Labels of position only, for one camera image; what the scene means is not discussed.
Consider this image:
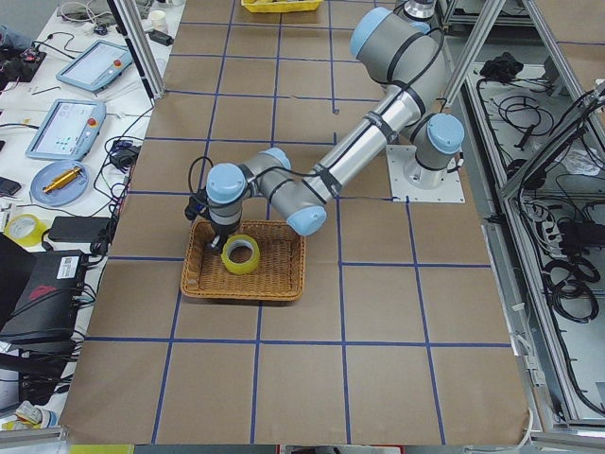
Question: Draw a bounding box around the white paper cup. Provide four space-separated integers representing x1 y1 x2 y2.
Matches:
147 9 168 34

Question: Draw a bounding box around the black computer box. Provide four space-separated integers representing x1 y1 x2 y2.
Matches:
1 236 89 346

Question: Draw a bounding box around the lower teach pendant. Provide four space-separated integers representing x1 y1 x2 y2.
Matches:
26 98 107 161

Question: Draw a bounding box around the yellow tape roll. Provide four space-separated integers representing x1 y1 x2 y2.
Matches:
220 235 261 275
4 214 47 248

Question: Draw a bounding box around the brass cylinder tool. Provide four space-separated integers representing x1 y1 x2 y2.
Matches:
43 166 82 194

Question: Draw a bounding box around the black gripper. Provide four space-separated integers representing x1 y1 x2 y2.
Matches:
207 218 241 253

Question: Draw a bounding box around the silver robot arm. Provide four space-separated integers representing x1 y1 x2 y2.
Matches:
204 7 465 251

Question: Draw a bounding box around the brown wicker basket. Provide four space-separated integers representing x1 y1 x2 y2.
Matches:
181 220 306 302

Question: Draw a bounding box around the yellow plastic basket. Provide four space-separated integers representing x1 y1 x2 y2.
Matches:
240 0 323 13

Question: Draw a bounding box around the teach pendant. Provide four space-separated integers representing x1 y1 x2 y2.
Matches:
26 98 107 161
56 40 133 93

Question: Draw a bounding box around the black power adapter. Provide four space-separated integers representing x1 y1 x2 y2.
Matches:
47 217 110 243

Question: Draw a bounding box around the yellow tape roll on desk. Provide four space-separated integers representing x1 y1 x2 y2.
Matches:
4 214 47 248

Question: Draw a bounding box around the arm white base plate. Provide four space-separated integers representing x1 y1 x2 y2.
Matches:
386 145 465 203

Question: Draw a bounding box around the aluminium frame post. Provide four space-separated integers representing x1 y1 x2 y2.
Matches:
107 0 165 100

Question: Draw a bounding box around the upper teach pendant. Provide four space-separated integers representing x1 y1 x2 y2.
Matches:
56 40 133 93

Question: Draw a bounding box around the blue plate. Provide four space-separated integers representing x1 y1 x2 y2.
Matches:
29 160 90 207

